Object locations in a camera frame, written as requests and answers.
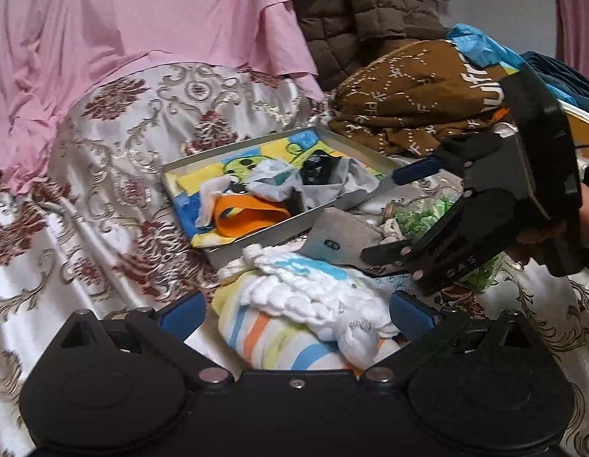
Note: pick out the person's right hand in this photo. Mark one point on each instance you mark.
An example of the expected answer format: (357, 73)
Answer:
(532, 243)

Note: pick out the colourful cartoon towel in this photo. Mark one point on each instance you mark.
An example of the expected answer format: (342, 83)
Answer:
(199, 185)

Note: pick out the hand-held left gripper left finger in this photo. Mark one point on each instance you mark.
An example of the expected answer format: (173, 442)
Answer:
(182, 309)

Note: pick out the brown puffer jacket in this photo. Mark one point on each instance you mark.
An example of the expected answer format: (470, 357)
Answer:
(370, 9)

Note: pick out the floral satin bedspread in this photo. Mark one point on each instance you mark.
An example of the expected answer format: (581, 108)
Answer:
(108, 176)

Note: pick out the white fluffy towel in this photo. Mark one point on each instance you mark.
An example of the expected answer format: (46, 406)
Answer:
(299, 290)

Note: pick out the grey metal tray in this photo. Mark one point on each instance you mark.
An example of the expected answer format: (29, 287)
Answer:
(275, 231)

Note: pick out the grey cloth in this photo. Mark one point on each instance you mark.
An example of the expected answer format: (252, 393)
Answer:
(351, 181)

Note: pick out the white printed cloth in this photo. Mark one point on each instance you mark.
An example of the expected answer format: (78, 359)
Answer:
(389, 282)

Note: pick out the pink curtain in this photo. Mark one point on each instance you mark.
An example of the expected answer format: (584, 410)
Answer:
(577, 24)

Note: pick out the black cloth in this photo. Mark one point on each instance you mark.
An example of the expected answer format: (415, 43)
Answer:
(318, 166)

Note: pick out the grey felt pouch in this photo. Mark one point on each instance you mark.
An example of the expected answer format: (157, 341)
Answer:
(342, 238)

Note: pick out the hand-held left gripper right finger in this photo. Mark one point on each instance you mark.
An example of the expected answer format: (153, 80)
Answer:
(413, 316)

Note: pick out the brown patterned blanket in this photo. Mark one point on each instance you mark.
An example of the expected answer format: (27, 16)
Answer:
(418, 95)

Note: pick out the plastic bag of green pieces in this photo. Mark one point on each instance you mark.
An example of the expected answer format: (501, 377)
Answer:
(418, 219)

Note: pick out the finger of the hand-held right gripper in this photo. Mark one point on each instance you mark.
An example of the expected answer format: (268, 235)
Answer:
(415, 171)
(384, 253)

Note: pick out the striped towel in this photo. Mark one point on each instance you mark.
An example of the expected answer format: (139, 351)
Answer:
(265, 338)

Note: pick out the dark blue cloth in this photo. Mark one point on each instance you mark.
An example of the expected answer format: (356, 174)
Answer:
(561, 76)

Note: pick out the light blue printed cloth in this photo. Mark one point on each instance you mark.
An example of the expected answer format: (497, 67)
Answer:
(480, 47)

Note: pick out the pink sheet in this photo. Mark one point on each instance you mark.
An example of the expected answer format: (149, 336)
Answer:
(132, 19)

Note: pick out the yellow wooden board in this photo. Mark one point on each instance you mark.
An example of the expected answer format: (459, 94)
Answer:
(587, 126)

